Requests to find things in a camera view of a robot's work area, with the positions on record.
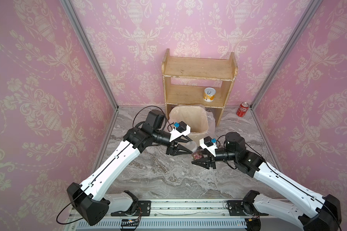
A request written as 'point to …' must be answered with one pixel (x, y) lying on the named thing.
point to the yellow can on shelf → (209, 94)
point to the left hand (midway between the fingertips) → (190, 147)
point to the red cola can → (242, 109)
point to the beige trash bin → (194, 116)
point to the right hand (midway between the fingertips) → (194, 156)
